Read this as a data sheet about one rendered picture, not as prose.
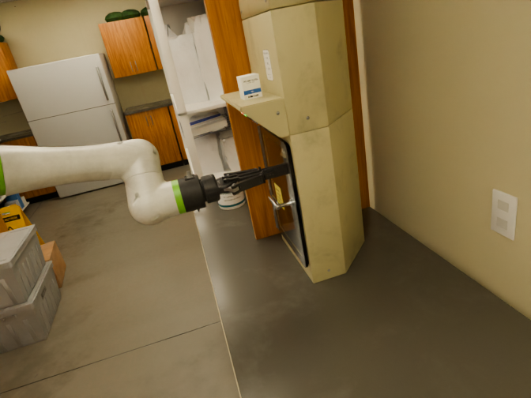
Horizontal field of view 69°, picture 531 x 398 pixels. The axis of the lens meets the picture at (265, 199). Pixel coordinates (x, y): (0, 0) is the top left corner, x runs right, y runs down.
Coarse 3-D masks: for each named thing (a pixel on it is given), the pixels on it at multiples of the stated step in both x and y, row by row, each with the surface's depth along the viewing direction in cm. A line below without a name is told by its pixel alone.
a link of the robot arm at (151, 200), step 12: (132, 180) 99; (144, 180) 99; (156, 180) 101; (132, 192) 99; (144, 192) 98; (156, 192) 99; (168, 192) 99; (132, 204) 98; (144, 204) 97; (156, 204) 98; (168, 204) 99; (180, 204) 100; (132, 216) 101; (144, 216) 98; (156, 216) 100; (168, 216) 102
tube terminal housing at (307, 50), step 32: (256, 32) 106; (288, 32) 93; (320, 32) 96; (256, 64) 115; (288, 64) 95; (320, 64) 97; (288, 96) 98; (320, 96) 100; (288, 128) 101; (320, 128) 103; (352, 128) 120; (320, 160) 106; (352, 160) 121; (320, 192) 110; (352, 192) 123; (320, 224) 113; (352, 224) 125; (320, 256) 117; (352, 256) 126
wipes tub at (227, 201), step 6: (222, 174) 186; (240, 192) 182; (222, 198) 181; (228, 198) 180; (234, 198) 181; (240, 198) 183; (222, 204) 183; (228, 204) 181; (234, 204) 182; (240, 204) 183
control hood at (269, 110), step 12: (228, 96) 117; (264, 96) 104; (276, 96) 101; (240, 108) 96; (252, 108) 96; (264, 108) 97; (276, 108) 98; (264, 120) 98; (276, 120) 99; (276, 132) 100; (288, 132) 101
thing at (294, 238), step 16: (272, 144) 118; (272, 160) 124; (288, 160) 105; (288, 176) 109; (272, 192) 138; (288, 192) 114; (288, 208) 120; (288, 224) 126; (288, 240) 132; (304, 256) 116
